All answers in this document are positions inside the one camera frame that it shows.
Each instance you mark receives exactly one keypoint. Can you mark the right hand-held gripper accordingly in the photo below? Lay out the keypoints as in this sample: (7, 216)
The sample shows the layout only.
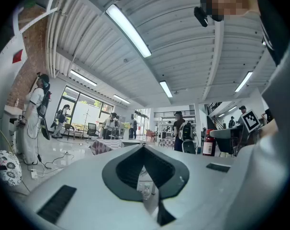
(250, 121)

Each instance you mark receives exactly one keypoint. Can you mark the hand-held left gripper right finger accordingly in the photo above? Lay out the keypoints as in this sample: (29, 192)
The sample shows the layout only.
(200, 188)

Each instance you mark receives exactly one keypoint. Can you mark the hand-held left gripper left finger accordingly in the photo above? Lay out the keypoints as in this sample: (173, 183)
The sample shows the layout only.
(87, 188)

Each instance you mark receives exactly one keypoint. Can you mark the red round cap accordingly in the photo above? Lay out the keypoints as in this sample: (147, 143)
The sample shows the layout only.
(209, 140)

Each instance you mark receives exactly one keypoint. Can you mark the person's right forearm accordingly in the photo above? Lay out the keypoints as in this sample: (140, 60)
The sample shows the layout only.
(269, 129)

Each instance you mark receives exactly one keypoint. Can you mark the black stair railing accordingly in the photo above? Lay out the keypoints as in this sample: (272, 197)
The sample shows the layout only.
(213, 106)

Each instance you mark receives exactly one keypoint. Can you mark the pink white checked tablecloth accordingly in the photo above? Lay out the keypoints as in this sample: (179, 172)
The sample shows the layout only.
(104, 147)

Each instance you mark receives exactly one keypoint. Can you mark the white power strip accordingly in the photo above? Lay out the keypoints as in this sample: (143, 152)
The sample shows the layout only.
(34, 174)

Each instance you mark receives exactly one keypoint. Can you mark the small checked table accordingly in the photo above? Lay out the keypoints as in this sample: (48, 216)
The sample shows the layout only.
(166, 142)

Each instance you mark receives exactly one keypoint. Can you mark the white shelf unit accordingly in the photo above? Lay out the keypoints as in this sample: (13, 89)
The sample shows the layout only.
(166, 128)

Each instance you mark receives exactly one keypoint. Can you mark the black office chair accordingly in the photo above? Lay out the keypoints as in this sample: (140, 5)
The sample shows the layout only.
(93, 128)

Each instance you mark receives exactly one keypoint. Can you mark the brown chair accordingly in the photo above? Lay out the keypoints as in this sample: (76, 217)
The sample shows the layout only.
(69, 129)

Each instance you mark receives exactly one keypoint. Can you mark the long ceiling light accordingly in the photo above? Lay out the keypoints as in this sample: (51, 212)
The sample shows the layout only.
(243, 81)
(121, 99)
(128, 30)
(166, 89)
(83, 77)

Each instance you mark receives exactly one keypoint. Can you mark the white vase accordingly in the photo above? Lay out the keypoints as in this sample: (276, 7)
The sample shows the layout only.
(125, 133)

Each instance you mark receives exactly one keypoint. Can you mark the orange armchair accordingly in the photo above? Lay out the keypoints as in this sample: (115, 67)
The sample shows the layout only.
(151, 134)

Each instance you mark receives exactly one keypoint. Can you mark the thin metal coat stand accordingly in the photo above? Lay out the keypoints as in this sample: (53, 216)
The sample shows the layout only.
(87, 115)

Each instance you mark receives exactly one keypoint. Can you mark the yellow flower bouquet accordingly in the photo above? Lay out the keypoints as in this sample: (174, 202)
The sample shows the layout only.
(127, 125)

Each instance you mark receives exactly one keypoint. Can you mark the floral round cushion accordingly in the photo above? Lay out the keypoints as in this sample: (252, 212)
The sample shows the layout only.
(8, 169)

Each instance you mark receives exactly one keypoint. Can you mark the black phone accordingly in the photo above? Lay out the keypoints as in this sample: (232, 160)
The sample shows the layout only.
(1, 168)

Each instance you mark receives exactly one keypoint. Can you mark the large black-framed window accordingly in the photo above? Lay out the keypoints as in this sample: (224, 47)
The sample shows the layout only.
(92, 99)

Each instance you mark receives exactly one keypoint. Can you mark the white low cabinet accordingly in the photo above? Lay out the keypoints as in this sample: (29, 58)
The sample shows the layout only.
(9, 111)

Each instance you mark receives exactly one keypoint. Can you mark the person's dark clothing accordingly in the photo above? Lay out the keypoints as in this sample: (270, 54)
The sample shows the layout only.
(276, 32)

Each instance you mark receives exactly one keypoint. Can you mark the person's head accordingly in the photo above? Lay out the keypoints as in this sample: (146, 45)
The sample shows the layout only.
(226, 1)

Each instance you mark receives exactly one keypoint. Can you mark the white ceiling pipes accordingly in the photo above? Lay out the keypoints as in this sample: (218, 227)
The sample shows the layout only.
(52, 37)

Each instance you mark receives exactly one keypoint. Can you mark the black head camera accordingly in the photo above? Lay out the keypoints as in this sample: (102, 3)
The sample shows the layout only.
(201, 17)

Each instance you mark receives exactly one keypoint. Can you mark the red wall sign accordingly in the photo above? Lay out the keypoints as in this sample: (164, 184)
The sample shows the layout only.
(17, 56)

